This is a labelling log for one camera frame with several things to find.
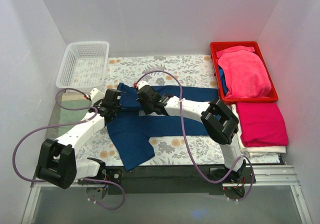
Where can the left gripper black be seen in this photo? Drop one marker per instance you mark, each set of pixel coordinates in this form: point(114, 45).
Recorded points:
point(116, 100)

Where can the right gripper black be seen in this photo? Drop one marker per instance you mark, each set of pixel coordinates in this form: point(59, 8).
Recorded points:
point(142, 97)

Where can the navy blue t shirt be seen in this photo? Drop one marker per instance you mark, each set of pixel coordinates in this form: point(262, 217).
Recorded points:
point(130, 132)

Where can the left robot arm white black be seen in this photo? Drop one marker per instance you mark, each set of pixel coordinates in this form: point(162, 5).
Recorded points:
point(57, 162)

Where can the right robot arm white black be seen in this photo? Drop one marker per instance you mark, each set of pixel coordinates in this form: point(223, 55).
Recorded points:
point(219, 121)

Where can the floral table cloth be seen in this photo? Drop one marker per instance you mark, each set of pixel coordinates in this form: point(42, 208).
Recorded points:
point(188, 70)

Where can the green folded cloth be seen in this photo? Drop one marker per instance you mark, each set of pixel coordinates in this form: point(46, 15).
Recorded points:
point(63, 116)

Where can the white plastic basket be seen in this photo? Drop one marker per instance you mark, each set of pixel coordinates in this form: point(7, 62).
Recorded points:
point(83, 66)

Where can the blue cloth in bin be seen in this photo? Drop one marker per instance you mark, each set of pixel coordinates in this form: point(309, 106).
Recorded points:
point(223, 80)

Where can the red plastic bin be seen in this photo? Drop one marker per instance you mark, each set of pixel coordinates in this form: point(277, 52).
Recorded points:
point(218, 46)

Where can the pink towel in bin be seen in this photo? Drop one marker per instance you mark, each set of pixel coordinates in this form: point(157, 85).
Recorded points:
point(245, 74)

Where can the magenta folded t shirt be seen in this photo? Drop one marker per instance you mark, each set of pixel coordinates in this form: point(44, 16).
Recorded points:
point(262, 125)

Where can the cream folded t shirt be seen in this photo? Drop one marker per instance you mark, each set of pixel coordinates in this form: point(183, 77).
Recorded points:
point(257, 151)

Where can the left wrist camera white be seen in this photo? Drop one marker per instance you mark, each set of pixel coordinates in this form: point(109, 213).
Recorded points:
point(95, 95)

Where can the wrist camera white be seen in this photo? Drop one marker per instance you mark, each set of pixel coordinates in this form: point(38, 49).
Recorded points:
point(95, 95)
point(139, 85)

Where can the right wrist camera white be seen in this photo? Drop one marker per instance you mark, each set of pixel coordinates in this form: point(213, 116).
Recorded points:
point(139, 85)

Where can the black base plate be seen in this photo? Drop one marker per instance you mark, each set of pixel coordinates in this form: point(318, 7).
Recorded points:
point(164, 179)

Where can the aluminium rail frame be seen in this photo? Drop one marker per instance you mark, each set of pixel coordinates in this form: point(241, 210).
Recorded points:
point(275, 198)

